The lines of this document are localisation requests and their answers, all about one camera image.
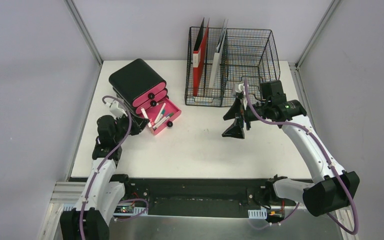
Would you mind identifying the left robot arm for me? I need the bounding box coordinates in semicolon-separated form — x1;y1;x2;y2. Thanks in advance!
59;114;150;240

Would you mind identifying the aluminium frame rail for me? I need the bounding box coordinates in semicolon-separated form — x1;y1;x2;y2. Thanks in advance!
50;181;86;204

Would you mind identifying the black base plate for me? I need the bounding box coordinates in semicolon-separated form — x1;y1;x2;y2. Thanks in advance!
118;175;296;218

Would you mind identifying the white cable duct right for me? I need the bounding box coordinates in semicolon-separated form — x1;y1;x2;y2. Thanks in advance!
247;208;267;220

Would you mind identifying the black wire mesh organizer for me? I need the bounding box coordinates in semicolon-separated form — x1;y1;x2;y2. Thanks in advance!
184;26;281;107

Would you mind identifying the grey notebook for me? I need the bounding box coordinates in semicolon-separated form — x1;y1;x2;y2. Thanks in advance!
208;18;229;88

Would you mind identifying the white cable duct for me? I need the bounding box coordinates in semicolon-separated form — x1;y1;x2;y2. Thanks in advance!
113;205;148;217
247;208;267;220

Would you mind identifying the red notebook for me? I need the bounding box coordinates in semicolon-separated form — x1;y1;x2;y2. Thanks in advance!
192;18;209;97

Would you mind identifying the white cable duct left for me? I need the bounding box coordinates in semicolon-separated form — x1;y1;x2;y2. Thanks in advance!
113;205;148;217

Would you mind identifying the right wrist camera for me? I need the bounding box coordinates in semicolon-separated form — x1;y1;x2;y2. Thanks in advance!
231;83;245;97

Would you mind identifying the teal white pen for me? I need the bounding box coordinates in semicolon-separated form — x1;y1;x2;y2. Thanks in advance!
155;113;174;128

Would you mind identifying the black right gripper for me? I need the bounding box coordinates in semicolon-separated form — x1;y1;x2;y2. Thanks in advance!
222;97;271;139

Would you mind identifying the black pink drawer unit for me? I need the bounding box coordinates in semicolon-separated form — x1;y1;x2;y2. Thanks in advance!
108;58;182;136

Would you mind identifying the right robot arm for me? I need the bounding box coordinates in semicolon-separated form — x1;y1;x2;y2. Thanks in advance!
222;80;360;217

